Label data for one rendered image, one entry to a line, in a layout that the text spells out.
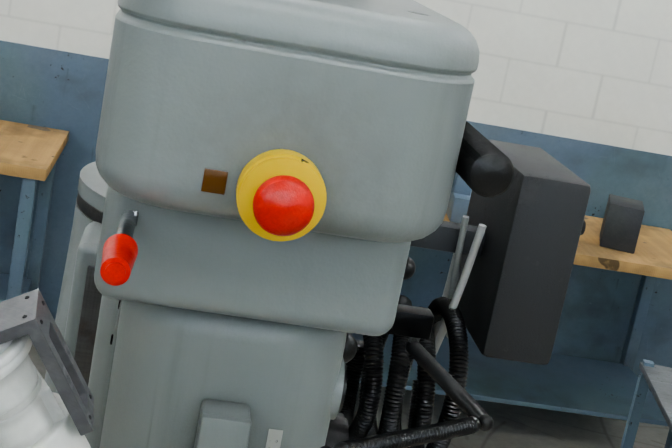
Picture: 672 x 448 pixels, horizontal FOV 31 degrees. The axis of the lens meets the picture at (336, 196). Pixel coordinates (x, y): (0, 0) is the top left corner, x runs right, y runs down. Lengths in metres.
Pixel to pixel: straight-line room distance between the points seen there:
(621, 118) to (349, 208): 4.80
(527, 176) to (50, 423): 0.69
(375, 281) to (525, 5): 4.50
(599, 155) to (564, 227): 4.28
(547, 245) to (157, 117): 0.61
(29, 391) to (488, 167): 0.35
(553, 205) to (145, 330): 0.50
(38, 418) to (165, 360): 0.27
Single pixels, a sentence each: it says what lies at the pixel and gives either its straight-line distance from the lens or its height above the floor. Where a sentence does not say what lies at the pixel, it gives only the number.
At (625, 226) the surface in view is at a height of 0.98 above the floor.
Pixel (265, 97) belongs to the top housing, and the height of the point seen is 1.82.
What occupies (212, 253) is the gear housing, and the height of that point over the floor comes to 1.68.
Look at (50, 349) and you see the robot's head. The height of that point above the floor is 1.68.
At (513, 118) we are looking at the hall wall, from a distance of 5.47.
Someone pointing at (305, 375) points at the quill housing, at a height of 1.58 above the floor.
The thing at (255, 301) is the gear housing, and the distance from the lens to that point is 0.95.
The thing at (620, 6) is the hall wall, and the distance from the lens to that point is 5.54.
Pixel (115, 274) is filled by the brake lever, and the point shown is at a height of 1.70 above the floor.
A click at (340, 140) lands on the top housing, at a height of 1.80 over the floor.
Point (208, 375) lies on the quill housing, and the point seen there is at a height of 1.57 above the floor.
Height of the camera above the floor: 1.94
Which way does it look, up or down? 13 degrees down
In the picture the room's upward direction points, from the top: 11 degrees clockwise
